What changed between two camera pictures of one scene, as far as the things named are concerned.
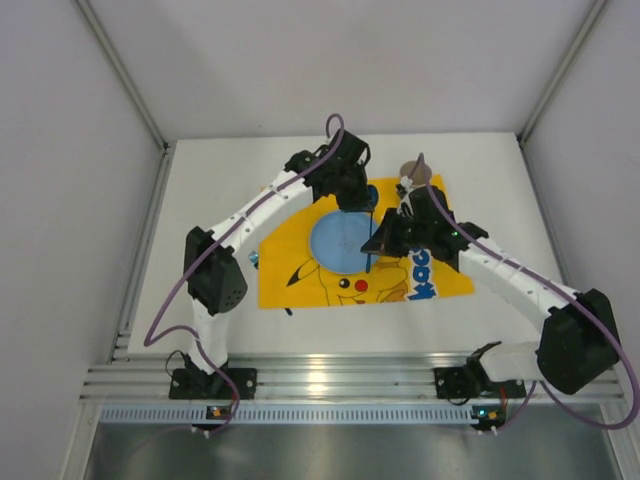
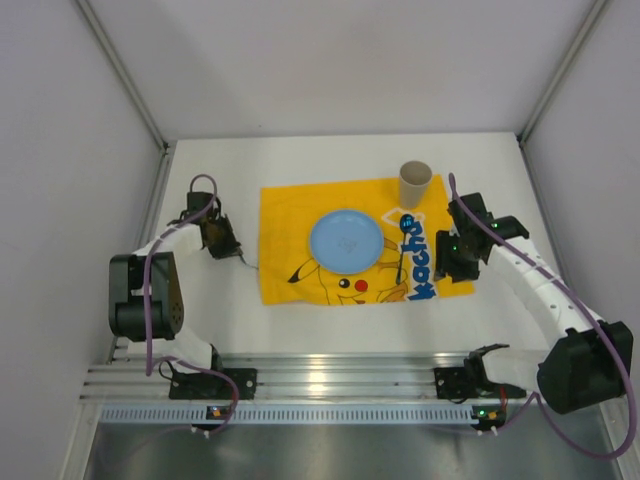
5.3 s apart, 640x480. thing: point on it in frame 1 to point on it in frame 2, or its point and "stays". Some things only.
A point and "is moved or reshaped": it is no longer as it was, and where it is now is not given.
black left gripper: (353, 195) to (223, 240)
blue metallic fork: (254, 259) is moved or reshaped
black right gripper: (396, 234) to (455, 265)
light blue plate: (337, 239) stays
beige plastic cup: (418, 177) stays
